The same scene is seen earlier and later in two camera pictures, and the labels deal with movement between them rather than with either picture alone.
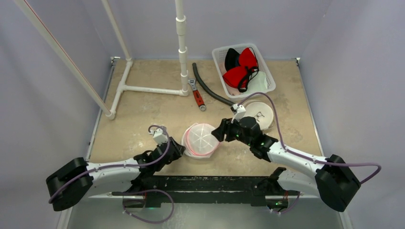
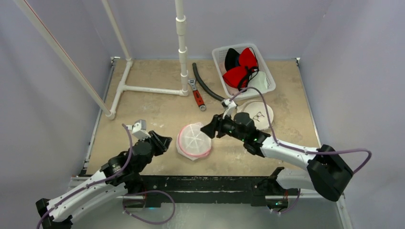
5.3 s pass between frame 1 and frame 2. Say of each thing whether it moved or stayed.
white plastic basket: stayed
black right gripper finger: moved
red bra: stayed
